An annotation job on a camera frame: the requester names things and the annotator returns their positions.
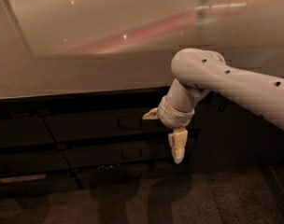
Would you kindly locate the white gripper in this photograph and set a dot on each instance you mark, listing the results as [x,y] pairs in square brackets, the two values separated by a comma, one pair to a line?
[176,118]

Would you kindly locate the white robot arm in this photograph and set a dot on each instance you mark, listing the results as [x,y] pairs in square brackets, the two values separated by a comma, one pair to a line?
[197,72]

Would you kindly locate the dark left middle drawer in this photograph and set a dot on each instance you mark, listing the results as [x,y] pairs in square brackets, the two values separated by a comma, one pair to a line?
[33,162]

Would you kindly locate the dark left top drawer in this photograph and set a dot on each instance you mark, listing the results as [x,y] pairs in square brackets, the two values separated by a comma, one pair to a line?
[23,132]

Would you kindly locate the dark left bottom drawer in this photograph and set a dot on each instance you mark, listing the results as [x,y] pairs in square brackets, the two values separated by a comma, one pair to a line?
[35,185]

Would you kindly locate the dark right cabinet door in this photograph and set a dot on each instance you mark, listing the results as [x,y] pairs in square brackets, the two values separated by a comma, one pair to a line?
[229,136]

